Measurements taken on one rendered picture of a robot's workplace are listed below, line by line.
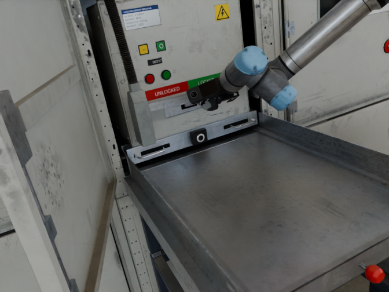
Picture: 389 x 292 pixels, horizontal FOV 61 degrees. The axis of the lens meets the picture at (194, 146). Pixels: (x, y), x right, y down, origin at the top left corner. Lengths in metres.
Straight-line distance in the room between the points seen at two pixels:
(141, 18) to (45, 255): 0.80
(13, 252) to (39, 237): 0.68
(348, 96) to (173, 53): 0.82
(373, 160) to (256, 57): 0.42
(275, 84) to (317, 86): 0.58
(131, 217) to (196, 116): 0.43
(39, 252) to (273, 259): 0.44
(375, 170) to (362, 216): 0.21
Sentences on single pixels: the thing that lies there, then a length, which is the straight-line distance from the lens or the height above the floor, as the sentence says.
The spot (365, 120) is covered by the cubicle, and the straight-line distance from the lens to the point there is 1.75.
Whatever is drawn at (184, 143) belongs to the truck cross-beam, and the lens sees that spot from 1.23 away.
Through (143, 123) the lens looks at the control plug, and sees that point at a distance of 1.05.
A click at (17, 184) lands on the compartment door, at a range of 0.49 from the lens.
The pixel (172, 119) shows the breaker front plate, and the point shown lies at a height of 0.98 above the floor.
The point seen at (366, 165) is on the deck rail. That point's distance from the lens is 1.04.
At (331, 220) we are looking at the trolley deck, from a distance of 0.84.
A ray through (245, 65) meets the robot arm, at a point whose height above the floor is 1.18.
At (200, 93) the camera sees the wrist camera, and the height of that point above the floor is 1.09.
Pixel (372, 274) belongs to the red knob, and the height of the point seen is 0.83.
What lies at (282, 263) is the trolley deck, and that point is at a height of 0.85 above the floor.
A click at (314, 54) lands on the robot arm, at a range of 1.02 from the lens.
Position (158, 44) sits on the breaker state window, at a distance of 1.15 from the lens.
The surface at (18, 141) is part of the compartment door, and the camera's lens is 0.51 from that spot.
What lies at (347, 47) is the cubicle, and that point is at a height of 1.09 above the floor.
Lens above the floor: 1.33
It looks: 22 degrees down
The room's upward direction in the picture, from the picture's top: 9 degrees counter-clockwise
